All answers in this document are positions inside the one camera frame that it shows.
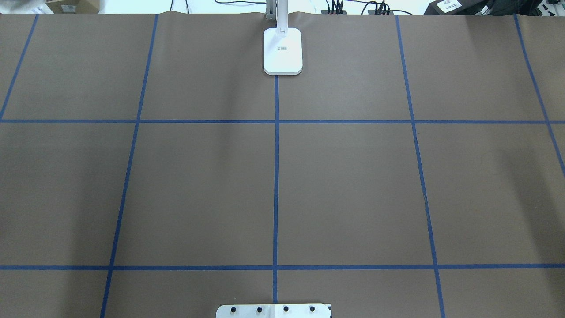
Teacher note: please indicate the cardboard box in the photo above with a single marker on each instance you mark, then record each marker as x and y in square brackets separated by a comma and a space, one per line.
[74, 6]

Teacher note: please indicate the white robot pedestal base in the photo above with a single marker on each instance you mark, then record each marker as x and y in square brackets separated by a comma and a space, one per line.
[289, 310]

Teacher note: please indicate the white desk lamp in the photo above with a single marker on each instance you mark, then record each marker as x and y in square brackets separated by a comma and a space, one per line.
[282, 44]

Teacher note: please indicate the black device with label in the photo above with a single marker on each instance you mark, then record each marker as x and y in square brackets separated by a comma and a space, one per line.
[459, 7]

